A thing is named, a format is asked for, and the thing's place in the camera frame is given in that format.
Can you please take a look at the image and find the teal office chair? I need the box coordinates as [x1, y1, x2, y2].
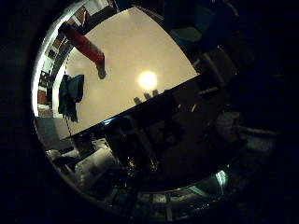
[167, 7, 216, 52]

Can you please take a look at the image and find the dark blue cloth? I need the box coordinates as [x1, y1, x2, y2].
[57, 74, 86, 123]

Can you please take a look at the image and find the red spray bottle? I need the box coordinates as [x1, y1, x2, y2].
[58, 21, 107, 80]

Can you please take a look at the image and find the black white braided cable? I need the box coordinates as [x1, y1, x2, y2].
[64, 36, 73, 138]

